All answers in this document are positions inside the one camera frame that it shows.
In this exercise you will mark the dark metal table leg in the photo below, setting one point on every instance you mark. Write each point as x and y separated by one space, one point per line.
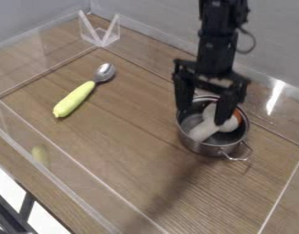
14 221

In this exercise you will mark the silver pot with handles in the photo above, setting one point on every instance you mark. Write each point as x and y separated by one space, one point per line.
223 145

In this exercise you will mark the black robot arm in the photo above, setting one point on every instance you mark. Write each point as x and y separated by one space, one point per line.
224 17

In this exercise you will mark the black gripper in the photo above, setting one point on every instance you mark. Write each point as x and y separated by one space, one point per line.
211 72

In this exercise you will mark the clear acrylic enclosure wall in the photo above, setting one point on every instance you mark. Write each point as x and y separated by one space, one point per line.
108 167

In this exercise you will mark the spoon with yellow-green handle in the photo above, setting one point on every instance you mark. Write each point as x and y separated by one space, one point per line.
78 95

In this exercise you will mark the plush mushroom toy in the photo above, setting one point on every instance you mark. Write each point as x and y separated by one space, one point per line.
207 128

